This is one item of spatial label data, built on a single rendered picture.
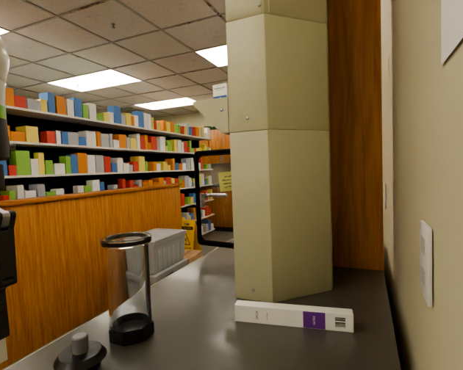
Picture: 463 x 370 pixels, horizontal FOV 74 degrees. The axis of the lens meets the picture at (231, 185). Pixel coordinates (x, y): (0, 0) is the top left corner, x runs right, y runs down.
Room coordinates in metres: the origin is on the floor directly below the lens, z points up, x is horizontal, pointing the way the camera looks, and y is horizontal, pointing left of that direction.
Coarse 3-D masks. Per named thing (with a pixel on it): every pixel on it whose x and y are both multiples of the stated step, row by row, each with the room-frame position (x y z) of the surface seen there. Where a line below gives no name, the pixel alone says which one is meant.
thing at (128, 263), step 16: (112, 240) 0.71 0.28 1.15; (128, 240) 0.65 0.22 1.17; (112, 256) 0.65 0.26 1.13; (128, 256) 0.65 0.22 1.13; (144, 256) 0.68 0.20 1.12; (112, 272) 0.65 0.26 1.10; (128, 272) 0.65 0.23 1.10; (144, 272) 0.67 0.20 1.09; (112, 288) 0.65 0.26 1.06; (128, 288) 0.65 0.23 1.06; (144, 288) 0.67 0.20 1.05; (112, 304) 0.65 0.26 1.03; (128, 304) 0.65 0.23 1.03; (144, 304) 0.67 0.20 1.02; (112, 320) 0.65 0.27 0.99; (128, 320) 0.65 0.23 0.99; (144, 320) 0.67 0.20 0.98
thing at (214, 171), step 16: (208, 160) 1.28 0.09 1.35; (224, 160) 1.24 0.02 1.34; (208, 176) 1.28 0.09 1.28; (224, 176) 1.24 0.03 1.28; (208, 192) 1.28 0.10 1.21; (224, 192) 1.24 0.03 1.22; (208, 208) 1.28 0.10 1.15; (224, 208) 1.24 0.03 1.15; (208, 224) 1.28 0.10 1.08; (224, 224) 1.24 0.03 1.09; (224, 240) 1.24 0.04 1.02
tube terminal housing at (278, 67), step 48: (240, 48) 0.85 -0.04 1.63; (288, 48) 0.85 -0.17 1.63; (240, 96) 0.85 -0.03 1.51; (288, 96) 0.85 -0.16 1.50; (240, 144) 0.86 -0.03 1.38; (288, 144) 0.85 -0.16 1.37; (240, 192) 0.86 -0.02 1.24; (288, 192) 0.85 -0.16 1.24; (240, 240) 0.86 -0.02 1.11; (288, 240) 0.84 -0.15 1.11; (240, 288) 0.86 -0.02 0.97; (288, 288) 0.84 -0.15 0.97
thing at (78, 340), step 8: (80, 336) 0.57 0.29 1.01; (72, 344) 0.56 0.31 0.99; (80, 344) 0.56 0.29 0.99; (88, 344) 0.59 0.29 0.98; (96, 344) 0.59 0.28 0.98; (64, 352) 0.57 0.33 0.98; (72, 352) 0.56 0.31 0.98; (80, 352) 0.56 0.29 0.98; (88, 352) 0.56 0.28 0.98; (96, 352) 0.56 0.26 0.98; (104, 352) 0.58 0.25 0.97; (56, 360) 0.55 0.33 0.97; (64, 360) 0.54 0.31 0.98; (72, 360) 0.54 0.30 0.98; (80, 360) 0.54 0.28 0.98; (88, 360) 0.54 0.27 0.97; (96, 360) 0.55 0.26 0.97; (56, 368) 0.54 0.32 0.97; (64, 368) 0.53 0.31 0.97; (72, 368) 0.53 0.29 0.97; (80, 368) 0.53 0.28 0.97; (88, 368) 0.54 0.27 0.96; (96, 368) 0.56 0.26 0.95
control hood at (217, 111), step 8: (200, 104) 0.90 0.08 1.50; (208, 104) 0.89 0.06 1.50; (216, 104) 0.88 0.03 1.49; (224, 104) 0.87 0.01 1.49; (208, 112) 0.89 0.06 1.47; (216, 112) 0.88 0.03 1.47; (224, 112) 0.87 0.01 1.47; (216, 120) 0.88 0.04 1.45; (224, 120) 0.87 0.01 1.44; (224, 128) 0.87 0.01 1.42
